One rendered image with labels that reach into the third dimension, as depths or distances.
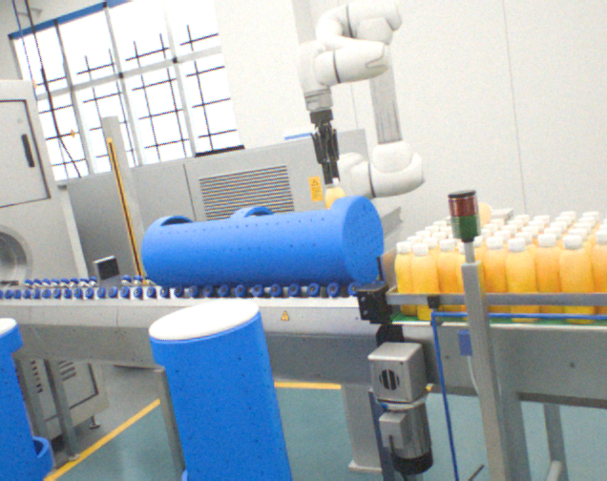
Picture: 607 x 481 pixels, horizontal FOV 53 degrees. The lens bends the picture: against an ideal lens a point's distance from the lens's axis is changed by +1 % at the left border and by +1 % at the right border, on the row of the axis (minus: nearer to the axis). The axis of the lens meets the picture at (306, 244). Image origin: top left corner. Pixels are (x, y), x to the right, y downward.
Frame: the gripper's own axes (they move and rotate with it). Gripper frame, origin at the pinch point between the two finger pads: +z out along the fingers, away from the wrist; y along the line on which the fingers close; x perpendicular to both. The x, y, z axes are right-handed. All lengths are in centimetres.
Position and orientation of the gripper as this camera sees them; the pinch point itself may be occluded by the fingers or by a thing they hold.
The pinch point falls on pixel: (330, 173)
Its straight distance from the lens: 197.0
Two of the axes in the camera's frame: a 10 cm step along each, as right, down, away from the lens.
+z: 1.8, 9.7, 1.6
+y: -5.3, 2.3, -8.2
